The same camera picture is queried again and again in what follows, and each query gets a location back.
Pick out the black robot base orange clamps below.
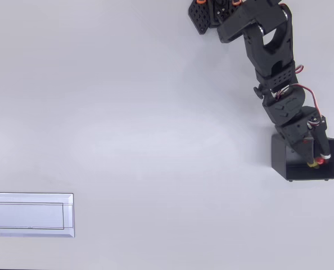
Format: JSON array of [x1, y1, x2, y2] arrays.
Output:
[[187, 0, 242, 35]]

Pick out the black plastic box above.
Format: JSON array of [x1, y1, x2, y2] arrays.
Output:
[[270, 133, 334, 182]]

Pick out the white rectangular cover plate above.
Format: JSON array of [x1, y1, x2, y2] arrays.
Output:
[[0, 192, 75, 239]]

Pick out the red white gripper servo cable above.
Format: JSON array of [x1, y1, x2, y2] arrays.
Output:
[[276, 83, 326, 127]]

